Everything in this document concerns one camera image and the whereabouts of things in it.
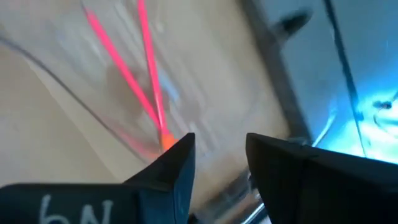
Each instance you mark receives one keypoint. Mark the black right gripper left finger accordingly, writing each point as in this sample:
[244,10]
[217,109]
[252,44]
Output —
[93,202]

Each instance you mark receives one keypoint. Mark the pink pencil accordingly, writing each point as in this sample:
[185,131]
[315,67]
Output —
[153,68]

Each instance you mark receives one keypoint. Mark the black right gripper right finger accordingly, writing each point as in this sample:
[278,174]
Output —
[326,186]

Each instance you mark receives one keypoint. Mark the black bracket bar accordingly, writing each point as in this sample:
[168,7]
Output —
[292,20]

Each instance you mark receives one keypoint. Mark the black aluminium table frame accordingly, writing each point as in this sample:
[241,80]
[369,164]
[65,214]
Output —
[277,71]

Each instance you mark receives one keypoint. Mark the clear plastic bin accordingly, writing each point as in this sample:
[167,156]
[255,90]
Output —
[202,77]

